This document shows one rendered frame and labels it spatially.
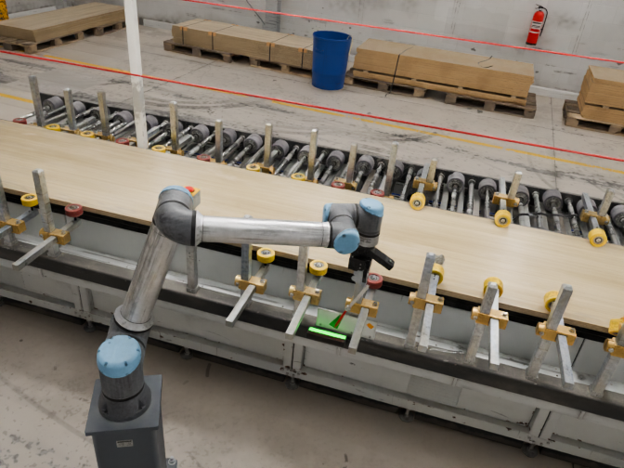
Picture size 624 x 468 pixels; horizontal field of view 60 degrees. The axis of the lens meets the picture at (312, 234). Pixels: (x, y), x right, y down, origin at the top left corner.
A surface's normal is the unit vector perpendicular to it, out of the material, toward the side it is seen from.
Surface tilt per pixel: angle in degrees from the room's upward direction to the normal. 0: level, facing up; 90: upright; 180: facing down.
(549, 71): 90
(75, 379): 0
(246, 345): 90
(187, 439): 0
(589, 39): 90
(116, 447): 90
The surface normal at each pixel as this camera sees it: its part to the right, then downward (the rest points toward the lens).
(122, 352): 0.09, -0.80
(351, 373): -0.28, 0.49
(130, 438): 0.17, 0.53
